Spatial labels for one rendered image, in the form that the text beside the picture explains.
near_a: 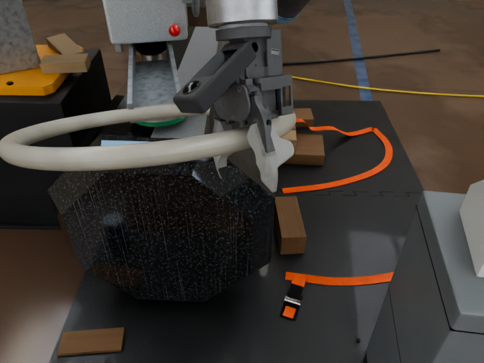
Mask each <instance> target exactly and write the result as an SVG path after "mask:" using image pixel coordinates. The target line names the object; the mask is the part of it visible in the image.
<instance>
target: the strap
mask: <svg viewBox="0 0 484 363"><path fill-rule="evenodd" d="M296 122H304V123H305V125H306V126H307V127H308V128H309V129H311V130H314V131H319V130H338V129H336V128H335V127H331V126H322V127H309V126H308V125H307V123H306V122H305V121H303V120H302V119H300V118H297V120H296ZM338 131H339V132H340V133H343V134H345V135H349V136H354V135H361V134H364V133H368V132H372V131H373V132H374V133H375V134H376V135H377V136H378V137H379V138H380V139H381V141H382V142H383V143H384V145H385V157H384V159H383V161H382V162H381V163H380V164H379V165H378V166H376V167H375V168H373V169H371V170H369V171H367V172H364V173H363V174H359V175H356V176H352V177H349V178H347V179H342V180H338V181H333V182H329V183H325V184H315V185H309V186H302V187H289V188H282V191H283V193H284V194H286V193H293V192H306V191H313V190H319V189H327V188H331V187H337V186H341V185H345V184H349V183H352V182H357V181H359V180H362V179H366V178H368V177H370V176H373V175H375V174H377V173H379V172H380V171H382V170H383V169H385V168H386V167H387V166H388V164H389V163H390V162H391V160H392V157H393V148H392V146H391V144H390V142H389V140H388V139H387V138H386V137H385V136H384V135H383V134H382V133H381V132H380V131H379V130H378V129H377V128H372V127H369V128H366V129H363V130H358V131H355V132H350V133H346V132H343V131H341V130H338ZM393 273H394V272H390V273H386V274H377V275H372V276H365V277H320V276H314V275H309V274H298V273H292V272H286V277H285V279H286V280H292V278H293V276H294V275H297V276H300V277H304V278H306V282H307V283H313V284H325V285H338V286H351V285H363V284H377V283H382V282H390V281H391V279H392V276H393Z"/></svg>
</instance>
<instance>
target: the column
mask: <svg viewBox="0 0 484 363"><path fill-rule="evenodd" d="M39 63H40V57H39V55H38V52H37V48H36V45H35V41H34V39H33V36H32V32H31V29H30V26H29V23H28V20H27V16H26V14H25V11H24V7H23V4H22V0H0V75H1V74H5V73H12V72H16V71H23V70H27V69H31V68H39V67H40V64H39Z"/></svg>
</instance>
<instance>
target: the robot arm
mask: <svg viewBox="0 0 484 363"><path fill-rule="evenodd" d="M205 1H206V10H207V26H208V27H209V28H213V29H218V30H216V31H215V34H216V41H229V43H228V44H225V45H224V46H223V47H222V48H221V49H220V50H219V51H218V52H217V53H216V54H215V55H214V56H213V57H212V58H211V59H210V60H209V61H208V62H207V63H206V64H205V65H204V66H203V67H202V68H201V69H200V70H199V71H198V72H197V73H196V74H195V75H194V76H193V77H192V78H191V79H190V80H189V82H188V83H187V84H186V85H185V86H184V87H183V88H182V89H181V90H180V91H179V92H178V93H177V94H176V95H175V96H174V98H173V101H174V103H175V105H176V106H177V107H178V109H179V110H180V112H182V113H191V114H204V113H206V111H208V109H209V108H210V113H209V129H210V134H211V133H218V132H223V131H227V130H234V129H237V128H239V125H241V126H246V125H250V124H251V126H250V128H249V130H248V134H247V139H248V143H249V145H250V146H251V147H252V149H253V150H254V153H255V156H256V165H257V166H258V167H259V170H260V174H261V182H262V183H263V184H264V185H265V187H266V188H267V189H268V190H269V191H270V192H271V193H272V192H276V191H277V182H278V170H277V168H278V167H279V166H280V165H282V164H283V163H284V162H285V161H286V160H288V159H289V158H291V157H292V156H293V154H294V147H293V145H292V143H291V142H290V141H288V140H285V139H282V138H280V137H279V136H278V135H277V133H276V130H275V129H274V126H273V124H272V119H274V118H277V117H279V116H282V115H288V114H292V113H293V95H292V75H284V74H283V72H282V40H281V29H278V30H271V26H268V24H274V23H276V24H284V23H288V22H290V21H292V20H293V19H294V18H296V17H298V16H299V14H300V13H301V11H302V9H303V8H304V7H305V6H306V5H307V4H308V2H309V1H310V0H205ZM286 86H289V91H290V105H289V106H286V91H285V87H286ZM231 154H232V153H229V154H225V155H221V156H215V157H214V160H215V166H216V169H217V171H218V174H219V177H220V178H221V179H225V175H226V171H227V157H228V156H229V155H231Z"/></svg>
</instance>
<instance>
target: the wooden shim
mask: <svg viewBox="0 0 484 363"><path fill-rule="evenodd" d="M124 333H125V327H121V328H103V329H93V330H82V331H64V332H63V334H62V336H61V340H60V344H59V347H58V352H57V356H58V357H59V356H68V355H77V354H95V353H105V352H114V351H122V343H123V339H124Z"/></svg>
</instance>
